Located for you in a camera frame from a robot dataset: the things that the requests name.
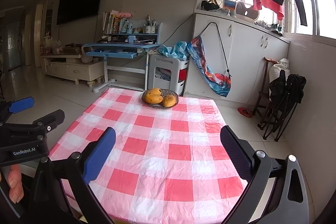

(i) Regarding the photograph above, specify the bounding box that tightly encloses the black wall television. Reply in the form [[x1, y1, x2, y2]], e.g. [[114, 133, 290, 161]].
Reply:
[[56, 0, 101, 25]]

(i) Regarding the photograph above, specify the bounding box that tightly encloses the white plastic stool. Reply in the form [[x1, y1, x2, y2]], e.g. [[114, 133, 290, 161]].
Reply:
[[147, 55, 189, 96]]

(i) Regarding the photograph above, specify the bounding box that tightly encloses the cream tv stand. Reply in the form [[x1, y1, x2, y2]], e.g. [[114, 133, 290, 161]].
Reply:
[[40, 54, 104, 87]]

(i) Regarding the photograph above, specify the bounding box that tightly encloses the beige kettlebell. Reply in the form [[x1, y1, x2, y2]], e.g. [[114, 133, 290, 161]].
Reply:
[[81, 46, 93, 64]]

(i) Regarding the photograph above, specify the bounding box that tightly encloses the pen holder cup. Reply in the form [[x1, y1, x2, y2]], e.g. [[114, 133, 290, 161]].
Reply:
[[142, 15, 157, 34]]

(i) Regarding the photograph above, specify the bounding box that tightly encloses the dark wire fruit basket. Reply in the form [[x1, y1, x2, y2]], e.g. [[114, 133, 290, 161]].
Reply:
[[141, 88, 179, 109]]

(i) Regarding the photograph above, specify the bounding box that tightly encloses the pink checkered tablecloth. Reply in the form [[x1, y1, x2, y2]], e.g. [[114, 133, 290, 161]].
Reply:
[[50, 88, 247, 223]]

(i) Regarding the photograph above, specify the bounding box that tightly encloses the blue crumpled cloth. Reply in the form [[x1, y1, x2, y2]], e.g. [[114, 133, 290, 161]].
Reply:
[[158, 42, 190, 61]]

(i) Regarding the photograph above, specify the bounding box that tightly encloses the person's left hand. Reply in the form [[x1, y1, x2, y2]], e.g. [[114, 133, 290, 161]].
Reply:
[[7, 164, 24, 203]]

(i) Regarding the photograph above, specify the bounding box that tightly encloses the yellow mango front left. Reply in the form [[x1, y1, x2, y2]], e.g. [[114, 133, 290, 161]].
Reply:
[[143, 93, 163, 105]]

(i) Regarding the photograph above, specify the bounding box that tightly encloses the white wall cabinet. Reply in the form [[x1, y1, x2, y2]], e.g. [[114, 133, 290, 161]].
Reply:
[[184, 10, 290, 107]]

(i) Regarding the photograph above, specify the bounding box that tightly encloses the red floor object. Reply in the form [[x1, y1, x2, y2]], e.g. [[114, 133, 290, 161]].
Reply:
[[238, 107, 253, 118]]

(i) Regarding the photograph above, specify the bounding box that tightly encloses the row of books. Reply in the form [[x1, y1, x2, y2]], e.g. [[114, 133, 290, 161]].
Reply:
[[102, 10, 133, 35]]

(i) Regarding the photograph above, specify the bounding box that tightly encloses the wooden chair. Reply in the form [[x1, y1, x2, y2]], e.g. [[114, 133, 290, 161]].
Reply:
[[252, 57, 278, 118]]

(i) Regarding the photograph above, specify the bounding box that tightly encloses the yellow mango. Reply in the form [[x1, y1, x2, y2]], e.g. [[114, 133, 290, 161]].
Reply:
[[147, 88, 162, 96], [162, 94, 177, 107], [143, 93, 163, 105]]

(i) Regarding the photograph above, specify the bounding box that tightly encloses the blue study desk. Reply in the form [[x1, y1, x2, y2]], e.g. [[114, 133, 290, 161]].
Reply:
[[81, 23, 163, 93]]

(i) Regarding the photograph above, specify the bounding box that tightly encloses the black folded chair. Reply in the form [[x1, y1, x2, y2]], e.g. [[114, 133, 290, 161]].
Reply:
[[258, 69, 306, 141]]

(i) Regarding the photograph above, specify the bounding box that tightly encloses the colourful hanging bag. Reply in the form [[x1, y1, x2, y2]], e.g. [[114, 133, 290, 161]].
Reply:
[[186, 35, 231, 97]]

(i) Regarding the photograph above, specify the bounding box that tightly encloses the yellow mango right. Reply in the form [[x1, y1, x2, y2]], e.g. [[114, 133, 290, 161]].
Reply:
[[162, 94, 177, 107]]

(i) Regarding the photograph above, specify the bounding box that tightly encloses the white sack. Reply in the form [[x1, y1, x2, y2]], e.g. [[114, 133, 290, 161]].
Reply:
[[269, 58, 290, 88]]

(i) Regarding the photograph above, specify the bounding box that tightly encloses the yellow mango rear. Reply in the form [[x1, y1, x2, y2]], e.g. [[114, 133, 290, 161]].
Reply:
[[147, 88, 162, 96]]

